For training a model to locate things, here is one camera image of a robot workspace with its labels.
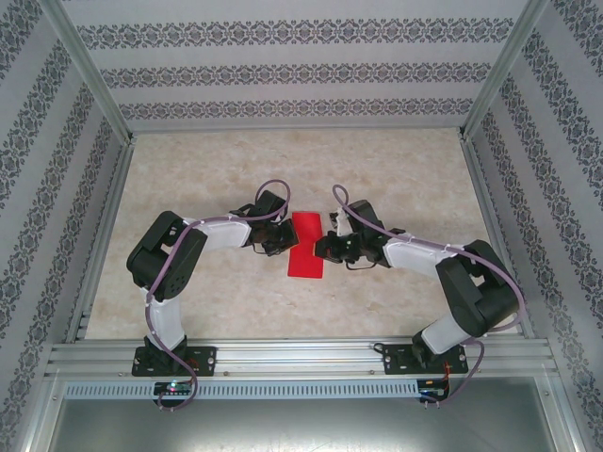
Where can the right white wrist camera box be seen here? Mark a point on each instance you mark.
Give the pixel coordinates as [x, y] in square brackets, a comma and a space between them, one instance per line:
[339, 221]

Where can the right small circuit board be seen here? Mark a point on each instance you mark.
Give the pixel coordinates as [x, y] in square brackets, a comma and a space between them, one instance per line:
[431, 392]

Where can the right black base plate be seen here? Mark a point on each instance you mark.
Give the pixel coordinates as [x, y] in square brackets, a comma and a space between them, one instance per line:
[396, 360]

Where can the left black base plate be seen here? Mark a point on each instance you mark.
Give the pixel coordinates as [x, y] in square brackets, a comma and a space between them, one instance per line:
[207, 360]

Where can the grey metal sheet panel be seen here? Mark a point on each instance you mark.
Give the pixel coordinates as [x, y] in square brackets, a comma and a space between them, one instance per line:
[301, 424]

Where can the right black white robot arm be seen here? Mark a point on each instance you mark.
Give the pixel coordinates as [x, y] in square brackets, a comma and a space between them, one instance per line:
[414, 256]

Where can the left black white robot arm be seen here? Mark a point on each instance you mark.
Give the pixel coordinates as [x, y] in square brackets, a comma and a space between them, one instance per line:
[165, 325]

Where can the aluminium side rail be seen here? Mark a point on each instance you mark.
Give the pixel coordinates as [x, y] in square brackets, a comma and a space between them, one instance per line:
[115, 188]
[481, 188]

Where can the red square paper sheet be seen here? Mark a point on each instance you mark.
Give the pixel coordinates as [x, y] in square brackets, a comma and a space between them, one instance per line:
[306, 263]

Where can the small circuit board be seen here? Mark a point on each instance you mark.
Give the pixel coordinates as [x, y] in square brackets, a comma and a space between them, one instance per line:
[431, 392]
[172, 387]

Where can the left small circuit board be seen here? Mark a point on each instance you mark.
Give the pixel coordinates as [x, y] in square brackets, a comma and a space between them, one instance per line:
[172, 387]

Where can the aluminium frame post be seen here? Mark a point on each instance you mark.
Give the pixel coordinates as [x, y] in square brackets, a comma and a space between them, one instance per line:
[92, 75]
[495, 75]

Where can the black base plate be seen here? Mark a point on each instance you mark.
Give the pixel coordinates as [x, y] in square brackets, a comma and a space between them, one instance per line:
[396, 360]
[207, 360]

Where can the aluminium mounting rail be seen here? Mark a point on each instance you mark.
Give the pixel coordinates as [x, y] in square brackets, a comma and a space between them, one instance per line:
[301, 358]

